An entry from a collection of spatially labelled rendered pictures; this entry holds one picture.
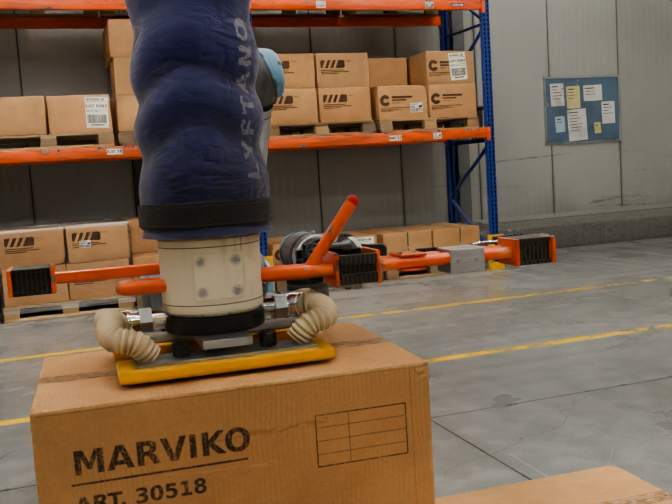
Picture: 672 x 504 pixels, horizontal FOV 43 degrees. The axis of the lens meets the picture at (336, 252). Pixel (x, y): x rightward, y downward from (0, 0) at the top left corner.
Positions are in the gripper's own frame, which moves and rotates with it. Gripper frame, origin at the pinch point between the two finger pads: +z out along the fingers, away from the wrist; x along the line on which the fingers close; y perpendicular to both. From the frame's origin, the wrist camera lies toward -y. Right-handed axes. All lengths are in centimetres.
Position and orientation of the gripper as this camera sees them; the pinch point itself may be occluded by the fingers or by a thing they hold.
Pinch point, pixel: (361, 264)
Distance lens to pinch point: 152.3
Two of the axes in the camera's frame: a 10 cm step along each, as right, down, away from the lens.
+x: -0.6, -9.9, -1.0
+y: -9.5, 0.9, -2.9
